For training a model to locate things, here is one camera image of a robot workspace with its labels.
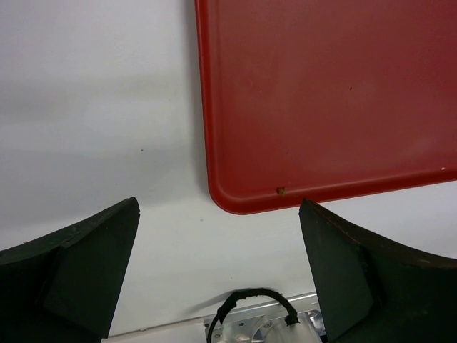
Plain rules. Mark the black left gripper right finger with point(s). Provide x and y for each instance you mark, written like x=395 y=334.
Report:
x=373 y=289

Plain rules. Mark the red plastic tray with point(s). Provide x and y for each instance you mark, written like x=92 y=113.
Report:
x=325 y=100

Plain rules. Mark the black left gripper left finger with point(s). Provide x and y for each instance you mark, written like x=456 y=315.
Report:
x=64 y=286

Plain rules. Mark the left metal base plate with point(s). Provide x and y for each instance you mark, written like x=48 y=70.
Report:
x=257 y=323

